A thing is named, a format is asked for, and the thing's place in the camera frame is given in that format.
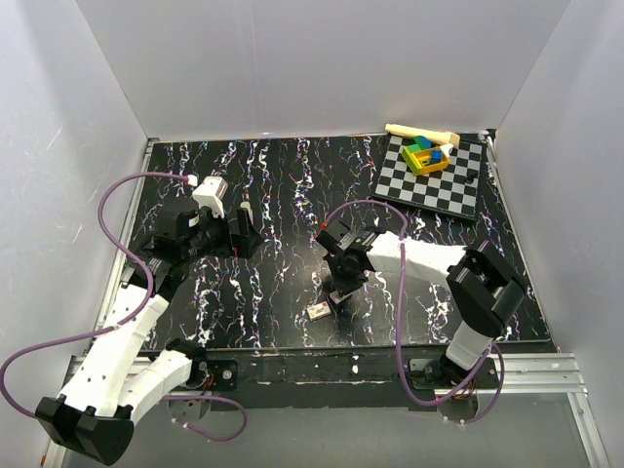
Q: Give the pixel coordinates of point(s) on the checkered chess board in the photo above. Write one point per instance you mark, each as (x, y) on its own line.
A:
(445, 192)

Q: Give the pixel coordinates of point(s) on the yellow toy tray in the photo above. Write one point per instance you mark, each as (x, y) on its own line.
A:
(418, 163)

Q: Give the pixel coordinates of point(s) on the beige wooden piece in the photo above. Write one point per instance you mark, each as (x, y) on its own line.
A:
(434, 136)

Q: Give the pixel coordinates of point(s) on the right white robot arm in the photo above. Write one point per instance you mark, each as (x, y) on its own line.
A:
(484, 286)

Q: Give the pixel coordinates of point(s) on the blue toy block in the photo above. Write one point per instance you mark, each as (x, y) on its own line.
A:
(436, 156)

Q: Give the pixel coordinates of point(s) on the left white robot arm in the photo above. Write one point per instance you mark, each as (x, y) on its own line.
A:
(97, 410)

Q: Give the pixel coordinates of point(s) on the brown staple box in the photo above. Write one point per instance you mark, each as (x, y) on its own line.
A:
(335, 299)

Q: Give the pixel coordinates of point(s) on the green toy block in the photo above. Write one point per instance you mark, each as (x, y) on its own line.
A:
(420, 143)

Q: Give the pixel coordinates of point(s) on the white staple box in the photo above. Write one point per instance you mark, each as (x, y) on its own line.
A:
(318, 311)

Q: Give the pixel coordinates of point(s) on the white beige stapler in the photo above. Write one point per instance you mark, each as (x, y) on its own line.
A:
(247, 207)

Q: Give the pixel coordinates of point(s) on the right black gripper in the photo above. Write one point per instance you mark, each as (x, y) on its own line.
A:
(343, 286)

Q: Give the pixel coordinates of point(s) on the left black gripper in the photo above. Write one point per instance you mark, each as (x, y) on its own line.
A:
(243, 245)

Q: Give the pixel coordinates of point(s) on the black chess pawn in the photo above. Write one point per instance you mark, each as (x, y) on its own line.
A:
(471, 175)

